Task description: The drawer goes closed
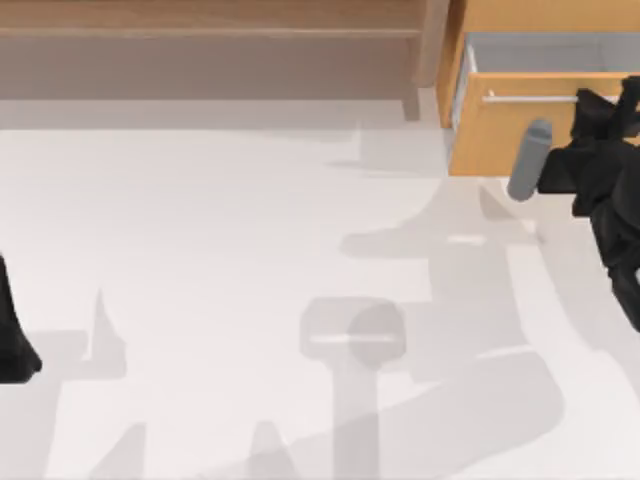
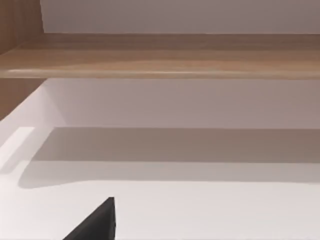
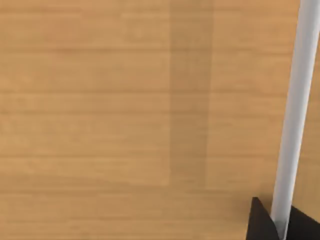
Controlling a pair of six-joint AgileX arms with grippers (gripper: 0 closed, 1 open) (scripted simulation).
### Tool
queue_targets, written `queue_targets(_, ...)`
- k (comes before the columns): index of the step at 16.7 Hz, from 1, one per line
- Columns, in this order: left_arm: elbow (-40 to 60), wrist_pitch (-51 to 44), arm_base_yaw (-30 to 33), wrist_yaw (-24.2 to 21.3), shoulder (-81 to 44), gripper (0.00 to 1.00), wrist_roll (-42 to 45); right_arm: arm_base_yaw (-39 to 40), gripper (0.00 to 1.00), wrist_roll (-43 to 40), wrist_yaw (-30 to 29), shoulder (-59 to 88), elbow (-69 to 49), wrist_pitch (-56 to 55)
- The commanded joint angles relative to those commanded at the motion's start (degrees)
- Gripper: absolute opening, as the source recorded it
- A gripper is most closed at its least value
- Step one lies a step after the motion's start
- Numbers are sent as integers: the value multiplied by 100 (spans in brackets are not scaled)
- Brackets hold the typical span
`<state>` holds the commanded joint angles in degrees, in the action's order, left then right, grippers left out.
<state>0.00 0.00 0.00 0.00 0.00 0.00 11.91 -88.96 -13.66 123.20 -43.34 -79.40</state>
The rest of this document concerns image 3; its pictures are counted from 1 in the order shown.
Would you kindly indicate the wooden door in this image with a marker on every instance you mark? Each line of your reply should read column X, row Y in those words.
column 112, row 112

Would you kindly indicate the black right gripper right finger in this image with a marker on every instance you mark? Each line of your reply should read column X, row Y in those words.
column 303, row 223

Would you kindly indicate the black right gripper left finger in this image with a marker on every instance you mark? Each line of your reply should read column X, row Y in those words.
column 260, row 222

